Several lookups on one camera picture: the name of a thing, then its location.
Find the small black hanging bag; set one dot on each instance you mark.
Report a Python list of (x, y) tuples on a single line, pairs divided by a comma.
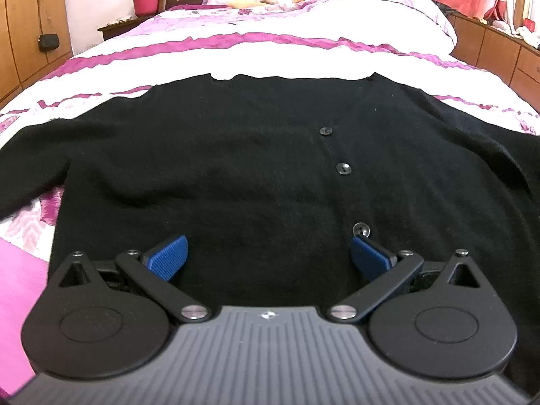
[(48, 42)]

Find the dark wooden nightstand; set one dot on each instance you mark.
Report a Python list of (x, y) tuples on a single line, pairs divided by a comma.
[(118, 28)]

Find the pink floral bed quilt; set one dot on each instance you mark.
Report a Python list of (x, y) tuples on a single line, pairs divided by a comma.
[(350, 40)]

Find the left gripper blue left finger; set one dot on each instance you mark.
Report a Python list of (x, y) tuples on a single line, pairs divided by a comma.
[(151, 272)]

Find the black knit cardigan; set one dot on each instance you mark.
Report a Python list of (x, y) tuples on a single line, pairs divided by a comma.
[(267, 177)]

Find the wooden side cabinet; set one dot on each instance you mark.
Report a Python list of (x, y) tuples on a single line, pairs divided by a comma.
[(511, 59)]

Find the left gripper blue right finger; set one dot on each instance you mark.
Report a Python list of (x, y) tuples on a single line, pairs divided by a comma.
[(387, 273)]

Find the wooden wardrobe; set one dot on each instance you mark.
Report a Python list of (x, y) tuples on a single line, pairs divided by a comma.
[(22, 22)]

